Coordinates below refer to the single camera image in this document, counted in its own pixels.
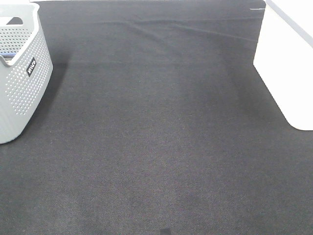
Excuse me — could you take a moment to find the black fabric table mat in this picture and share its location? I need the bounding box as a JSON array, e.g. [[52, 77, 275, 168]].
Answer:
[[0, 0, 313, 235]]

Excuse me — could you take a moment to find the white plastic bin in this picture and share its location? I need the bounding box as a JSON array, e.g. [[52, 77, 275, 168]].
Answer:
[[253, 0, 313, 131]]

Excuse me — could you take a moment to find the blue towel in basket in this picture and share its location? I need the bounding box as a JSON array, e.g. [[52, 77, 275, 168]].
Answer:
[[0, 52, 16, 60]]

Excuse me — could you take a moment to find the grey perforated laundry basket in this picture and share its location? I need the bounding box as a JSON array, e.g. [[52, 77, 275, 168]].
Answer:
[[0, 0, 53, 144]]

